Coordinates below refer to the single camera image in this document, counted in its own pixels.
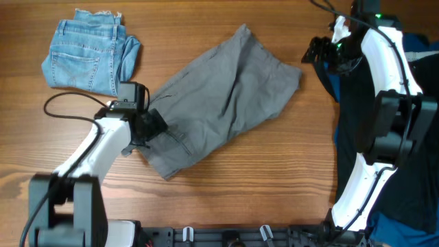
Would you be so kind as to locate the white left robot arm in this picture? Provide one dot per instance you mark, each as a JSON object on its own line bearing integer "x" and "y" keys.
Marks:
{"x": 66, "y": 207}

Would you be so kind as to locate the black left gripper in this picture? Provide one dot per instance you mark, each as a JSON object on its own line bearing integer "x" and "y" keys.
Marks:
{"x": 156, "y": 123}

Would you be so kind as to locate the black garment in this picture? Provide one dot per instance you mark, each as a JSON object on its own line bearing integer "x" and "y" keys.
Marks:
{"x": 410, "y": 196}

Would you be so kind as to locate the light blue denim jeans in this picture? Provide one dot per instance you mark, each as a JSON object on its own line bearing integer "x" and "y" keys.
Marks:
{"x": 91, "y": 52}

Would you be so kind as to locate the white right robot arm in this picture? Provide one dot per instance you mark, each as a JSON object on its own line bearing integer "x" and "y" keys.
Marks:
{"x": 400, "y": 116}

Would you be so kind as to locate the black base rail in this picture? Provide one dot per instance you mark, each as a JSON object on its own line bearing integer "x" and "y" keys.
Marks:
{"x": 293, "y": 236}

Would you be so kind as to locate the grey shorts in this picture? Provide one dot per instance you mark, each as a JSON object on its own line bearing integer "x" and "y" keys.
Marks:
{"x": 228, "y": 90}

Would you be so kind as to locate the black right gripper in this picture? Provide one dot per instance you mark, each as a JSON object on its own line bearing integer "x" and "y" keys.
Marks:
{"x": 325, "y": 53}

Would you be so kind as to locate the teal blue garment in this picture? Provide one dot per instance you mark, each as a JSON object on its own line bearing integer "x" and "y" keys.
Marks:
{"x": 425, "y": 71}

